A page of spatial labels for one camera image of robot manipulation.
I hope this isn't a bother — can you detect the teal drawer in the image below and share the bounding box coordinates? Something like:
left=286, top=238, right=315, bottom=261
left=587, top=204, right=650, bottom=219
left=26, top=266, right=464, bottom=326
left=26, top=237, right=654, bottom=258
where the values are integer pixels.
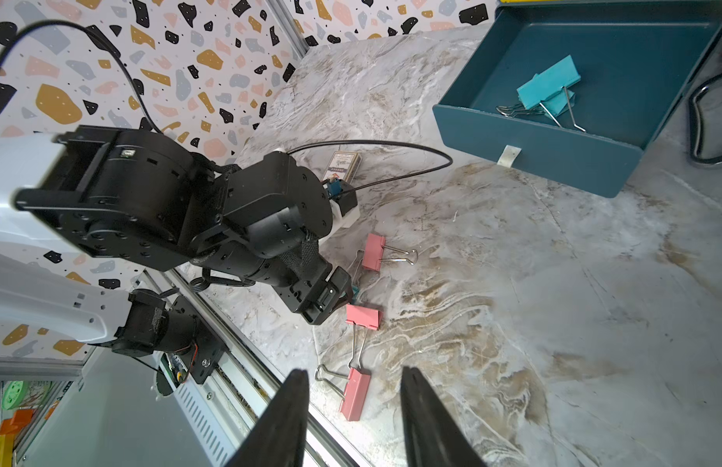
left=433, top=1, right=722, bottom=198

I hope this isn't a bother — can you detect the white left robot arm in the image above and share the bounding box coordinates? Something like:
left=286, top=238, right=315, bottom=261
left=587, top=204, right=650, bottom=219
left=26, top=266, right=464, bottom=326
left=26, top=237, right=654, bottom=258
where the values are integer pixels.
left=0, top=126, right=353, bottom=357

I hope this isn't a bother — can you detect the teal binder clip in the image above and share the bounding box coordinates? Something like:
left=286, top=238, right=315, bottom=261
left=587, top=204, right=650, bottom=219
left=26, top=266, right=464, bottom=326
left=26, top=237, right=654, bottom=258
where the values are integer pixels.
left=495, top=90, right=575, bottom=118
left=517, top=54, right=585, bottom=132

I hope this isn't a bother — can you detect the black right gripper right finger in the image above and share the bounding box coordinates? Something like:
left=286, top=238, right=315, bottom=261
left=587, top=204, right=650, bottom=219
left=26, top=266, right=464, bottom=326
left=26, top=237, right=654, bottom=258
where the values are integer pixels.
left=400, top=367, right=486, bottom=466

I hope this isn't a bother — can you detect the pink binder clip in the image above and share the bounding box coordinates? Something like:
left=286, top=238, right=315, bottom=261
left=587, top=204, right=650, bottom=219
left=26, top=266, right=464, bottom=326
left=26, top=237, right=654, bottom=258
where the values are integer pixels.
left=345, top=305, right=382, bottom=370
left=362, top=233, right=419, bottom=272
left=314, top=365, right=371, bottom=422

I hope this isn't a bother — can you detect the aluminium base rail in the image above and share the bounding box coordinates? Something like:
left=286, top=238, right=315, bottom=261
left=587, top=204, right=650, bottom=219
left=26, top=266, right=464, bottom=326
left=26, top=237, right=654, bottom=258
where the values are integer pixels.
left=143, top=270, right=368, bottom=466

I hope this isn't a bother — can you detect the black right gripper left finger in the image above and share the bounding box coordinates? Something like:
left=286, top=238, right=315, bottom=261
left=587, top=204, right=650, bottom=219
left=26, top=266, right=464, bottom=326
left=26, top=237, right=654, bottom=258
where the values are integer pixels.
left=226, top=370, right=310, bottom=467

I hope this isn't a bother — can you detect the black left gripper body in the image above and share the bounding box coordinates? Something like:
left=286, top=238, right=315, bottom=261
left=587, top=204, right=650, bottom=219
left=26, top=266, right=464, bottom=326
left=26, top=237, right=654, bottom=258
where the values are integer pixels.
left=275, top=258, right=352, bottom=326

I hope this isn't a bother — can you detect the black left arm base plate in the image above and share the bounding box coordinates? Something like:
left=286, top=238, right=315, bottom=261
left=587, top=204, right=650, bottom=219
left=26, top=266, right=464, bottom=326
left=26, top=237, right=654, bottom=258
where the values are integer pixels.
left=157, top=296, right=227, bottom=386

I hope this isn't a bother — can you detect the aluminium corner post left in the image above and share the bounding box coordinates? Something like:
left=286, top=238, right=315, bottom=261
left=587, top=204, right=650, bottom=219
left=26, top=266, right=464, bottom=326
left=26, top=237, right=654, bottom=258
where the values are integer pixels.
left=266, top=0, right=310, bottom=58

